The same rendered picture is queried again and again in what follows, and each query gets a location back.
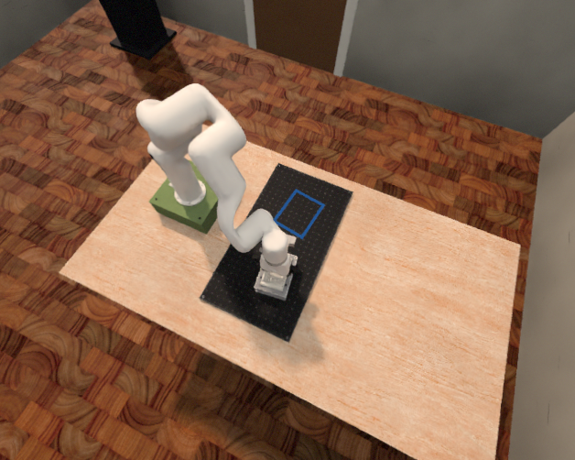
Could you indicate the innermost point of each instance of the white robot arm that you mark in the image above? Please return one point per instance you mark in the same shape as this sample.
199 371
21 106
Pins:
211 152

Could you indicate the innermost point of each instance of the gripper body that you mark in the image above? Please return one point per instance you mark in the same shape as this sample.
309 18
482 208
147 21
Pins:
282 270

